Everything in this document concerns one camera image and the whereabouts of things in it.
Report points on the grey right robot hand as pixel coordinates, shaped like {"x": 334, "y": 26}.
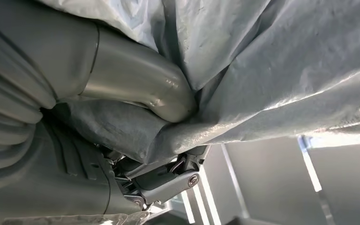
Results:
{"x": 43, "y": 46}

